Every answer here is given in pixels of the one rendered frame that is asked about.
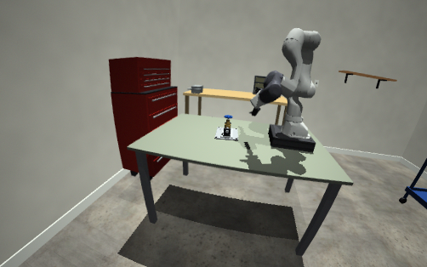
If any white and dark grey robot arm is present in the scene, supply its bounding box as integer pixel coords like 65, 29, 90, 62
250, 28, 321, 139

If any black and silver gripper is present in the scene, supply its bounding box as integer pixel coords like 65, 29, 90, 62
249, 87, 261, 116

